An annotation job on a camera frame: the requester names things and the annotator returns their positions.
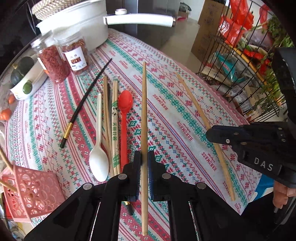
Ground disposable chopsticks panda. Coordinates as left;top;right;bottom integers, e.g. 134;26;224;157
111;79;120;175

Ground brown wooden chopstick pair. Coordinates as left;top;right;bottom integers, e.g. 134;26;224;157
103;76;114;177

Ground red plastic spoon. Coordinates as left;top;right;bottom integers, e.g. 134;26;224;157
118;90;133;170

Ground long bamboo chopstick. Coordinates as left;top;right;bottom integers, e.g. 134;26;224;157
140;62;148;236

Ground person's right hand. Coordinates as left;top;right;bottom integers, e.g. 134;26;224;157
273;181;296;209

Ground white plastic spoon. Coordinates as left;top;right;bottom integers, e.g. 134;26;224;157
89;93;109;182

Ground black chopstick gold band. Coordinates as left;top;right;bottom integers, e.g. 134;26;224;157
60;58;112;149

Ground patterned tablecloth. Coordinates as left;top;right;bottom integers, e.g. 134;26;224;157
4;28;263;241

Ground pink perforated utensil holder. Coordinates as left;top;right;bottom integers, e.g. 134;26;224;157
1;166;65;222

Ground green lime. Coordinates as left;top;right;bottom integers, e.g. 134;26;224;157
23;80;33;94

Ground small orange tangerine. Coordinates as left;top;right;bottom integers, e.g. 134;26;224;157
0;108;12;121

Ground jar of red goji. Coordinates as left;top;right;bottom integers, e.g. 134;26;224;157
31;31;70;83

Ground white bowl with squash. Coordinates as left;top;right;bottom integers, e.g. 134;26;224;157
10;60;48;100

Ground jar with white label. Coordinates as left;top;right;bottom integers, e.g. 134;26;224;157
53;28;90;75

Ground cardboard box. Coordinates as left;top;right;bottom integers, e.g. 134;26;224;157
191;1;228;63

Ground dark green squash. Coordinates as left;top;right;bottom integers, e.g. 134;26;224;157
11;56;35;85

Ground white electric pot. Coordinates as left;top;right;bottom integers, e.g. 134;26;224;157
37;1;176;51

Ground black wire rack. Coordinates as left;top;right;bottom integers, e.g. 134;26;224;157
198;1;293;122

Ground woven rope basket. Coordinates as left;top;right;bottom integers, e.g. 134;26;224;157
32;0;82;21

